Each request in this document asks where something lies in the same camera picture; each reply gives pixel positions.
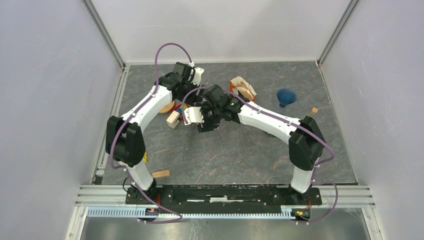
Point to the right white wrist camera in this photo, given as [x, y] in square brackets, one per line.
[193, 115]

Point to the colourful toy block pile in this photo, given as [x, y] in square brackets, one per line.
[175, 116]

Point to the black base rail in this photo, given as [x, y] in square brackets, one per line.
[223, 198]

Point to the orange coffee filter box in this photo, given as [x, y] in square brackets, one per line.
[241, 87]

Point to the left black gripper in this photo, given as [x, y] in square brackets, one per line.
[194, 98]

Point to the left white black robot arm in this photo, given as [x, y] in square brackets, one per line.
[125, 143]

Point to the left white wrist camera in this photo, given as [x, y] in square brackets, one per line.
[195, 76]

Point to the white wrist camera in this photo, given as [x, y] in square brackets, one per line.
[193, 115]
[195, 76]

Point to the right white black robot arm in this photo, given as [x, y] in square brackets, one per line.
[303, 136]

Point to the grey slotted cable duct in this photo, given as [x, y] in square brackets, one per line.
[152, 213]

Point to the small wooden cube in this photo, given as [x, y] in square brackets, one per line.
[314, 111]

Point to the flat wooden block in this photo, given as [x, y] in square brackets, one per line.
[161, 174]

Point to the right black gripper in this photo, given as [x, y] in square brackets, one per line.
[207, 126]

